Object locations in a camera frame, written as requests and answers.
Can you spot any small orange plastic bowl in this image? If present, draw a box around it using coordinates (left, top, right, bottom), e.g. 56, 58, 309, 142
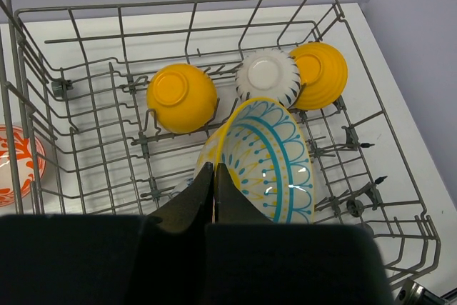
146, 64, 218, 134

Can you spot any white striped ceramic bowl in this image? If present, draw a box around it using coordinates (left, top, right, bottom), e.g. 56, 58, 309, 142
235, 49, 301, 109

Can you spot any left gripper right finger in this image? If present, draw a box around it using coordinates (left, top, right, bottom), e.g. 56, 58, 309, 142
204, 164, 393, 304

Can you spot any blue floral ceramic bowl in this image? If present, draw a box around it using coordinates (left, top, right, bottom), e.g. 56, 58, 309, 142
169, 177, 194, 199

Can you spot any grey wire dish rack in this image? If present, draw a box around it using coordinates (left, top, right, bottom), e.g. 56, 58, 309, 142
1, 0, 441, 289

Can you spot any pale yellow flower bowl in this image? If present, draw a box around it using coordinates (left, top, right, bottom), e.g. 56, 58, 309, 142
194, 97, 315, 224

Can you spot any red patterned white bowl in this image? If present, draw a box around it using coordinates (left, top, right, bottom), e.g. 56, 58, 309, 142
0, 124, 47, 208

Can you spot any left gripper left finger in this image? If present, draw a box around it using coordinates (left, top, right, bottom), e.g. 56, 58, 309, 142
1, 163, 214, 304

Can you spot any large orange plastic bowl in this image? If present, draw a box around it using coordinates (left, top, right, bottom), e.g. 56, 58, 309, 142
290, 42, 348, 111

